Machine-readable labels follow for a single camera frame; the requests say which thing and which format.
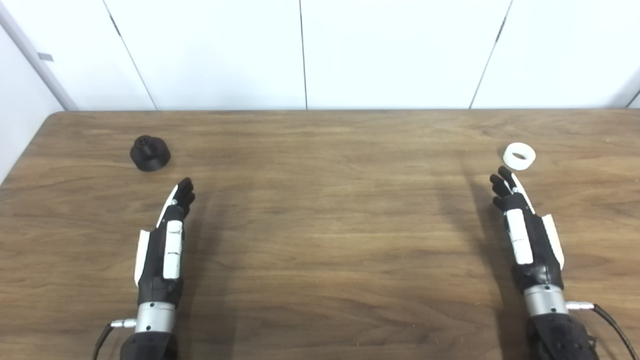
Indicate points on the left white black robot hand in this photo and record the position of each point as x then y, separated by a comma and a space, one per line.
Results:
172, 250

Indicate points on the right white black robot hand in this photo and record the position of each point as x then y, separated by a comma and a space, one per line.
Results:
520, 240

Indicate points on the round black plastic part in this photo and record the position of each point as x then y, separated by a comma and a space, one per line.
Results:
150, 155

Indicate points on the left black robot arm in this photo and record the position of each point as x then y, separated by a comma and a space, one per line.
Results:
147, 347

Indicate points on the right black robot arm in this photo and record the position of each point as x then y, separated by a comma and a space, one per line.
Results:
560, 337

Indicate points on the small grey wall tag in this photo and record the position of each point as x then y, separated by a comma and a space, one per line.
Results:
45, 56

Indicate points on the grey wall corner strip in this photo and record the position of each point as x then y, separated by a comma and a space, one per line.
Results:
35, 57

